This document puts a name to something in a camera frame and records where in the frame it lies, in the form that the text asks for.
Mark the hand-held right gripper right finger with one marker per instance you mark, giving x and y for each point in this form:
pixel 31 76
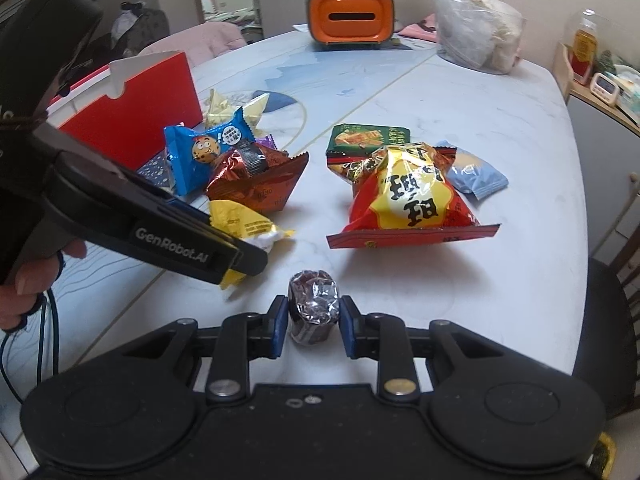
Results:
pixel 347 332

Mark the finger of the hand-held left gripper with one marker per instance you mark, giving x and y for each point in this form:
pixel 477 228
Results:
pixel 252 260
pixel 187 211

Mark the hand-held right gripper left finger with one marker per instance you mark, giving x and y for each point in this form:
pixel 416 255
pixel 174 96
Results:
pixel 280 330

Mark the yellow snack packet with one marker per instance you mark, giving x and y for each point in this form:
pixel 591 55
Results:
pixel 245 225

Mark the silver foil snack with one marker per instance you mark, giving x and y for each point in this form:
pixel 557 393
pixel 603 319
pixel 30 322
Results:
pixel 314 305

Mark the red cardboard box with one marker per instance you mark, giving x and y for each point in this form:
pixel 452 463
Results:
pixel 150 105

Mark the green cracker packet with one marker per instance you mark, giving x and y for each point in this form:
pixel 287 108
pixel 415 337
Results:
pixel 367 139

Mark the person's left hand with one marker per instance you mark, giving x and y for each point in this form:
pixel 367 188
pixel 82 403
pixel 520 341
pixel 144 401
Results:
pixel 30 285

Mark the blue cookie packet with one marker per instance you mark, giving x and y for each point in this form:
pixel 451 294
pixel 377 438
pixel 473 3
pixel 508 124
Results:
pixel 200 152

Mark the brown red foil snack bag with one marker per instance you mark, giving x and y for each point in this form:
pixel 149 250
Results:
pixel 265 187

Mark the dark foil wrapped snack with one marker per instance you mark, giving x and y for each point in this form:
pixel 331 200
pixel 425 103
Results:
pixel 250 160

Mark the cream gold printed packet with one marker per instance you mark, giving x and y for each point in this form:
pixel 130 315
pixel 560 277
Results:
pixel 222 110

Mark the purple candy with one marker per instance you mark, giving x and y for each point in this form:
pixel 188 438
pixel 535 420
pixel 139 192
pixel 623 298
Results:
pixel 270 141

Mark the red patterned snack packet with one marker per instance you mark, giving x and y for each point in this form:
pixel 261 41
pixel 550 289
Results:
pixel 347 167

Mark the large red yellow chips bag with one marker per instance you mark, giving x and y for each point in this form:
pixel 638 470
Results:
pixel 415 195

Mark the pink jacket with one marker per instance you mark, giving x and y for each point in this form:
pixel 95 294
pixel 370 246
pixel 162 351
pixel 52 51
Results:
pixel 200 42

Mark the dark backpack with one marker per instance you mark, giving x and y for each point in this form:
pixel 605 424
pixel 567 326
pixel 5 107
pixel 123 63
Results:
pixel 137 25

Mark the light blue snack packet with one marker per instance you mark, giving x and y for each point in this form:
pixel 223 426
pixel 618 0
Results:
pixel 477 175

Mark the orange tissue box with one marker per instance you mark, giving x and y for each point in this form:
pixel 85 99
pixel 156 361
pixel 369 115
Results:
pixel 350 15

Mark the wooden chair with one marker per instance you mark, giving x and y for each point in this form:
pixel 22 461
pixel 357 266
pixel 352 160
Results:
pixel 607 330

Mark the pink flat packet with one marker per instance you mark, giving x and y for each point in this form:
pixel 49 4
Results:
pixel 417 27

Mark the wooden side cabinet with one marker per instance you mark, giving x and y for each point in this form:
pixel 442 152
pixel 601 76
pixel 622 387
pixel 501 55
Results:
pixel 607 150

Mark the clear plastic bag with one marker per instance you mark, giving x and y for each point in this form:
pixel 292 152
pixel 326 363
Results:
pixel 475 30

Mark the white kitchen timer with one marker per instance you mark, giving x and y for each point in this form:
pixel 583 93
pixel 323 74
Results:
pixel 606 89

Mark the bottle with orange label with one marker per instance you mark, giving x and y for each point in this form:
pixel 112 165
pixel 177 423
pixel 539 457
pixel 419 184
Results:
pixel 582 52

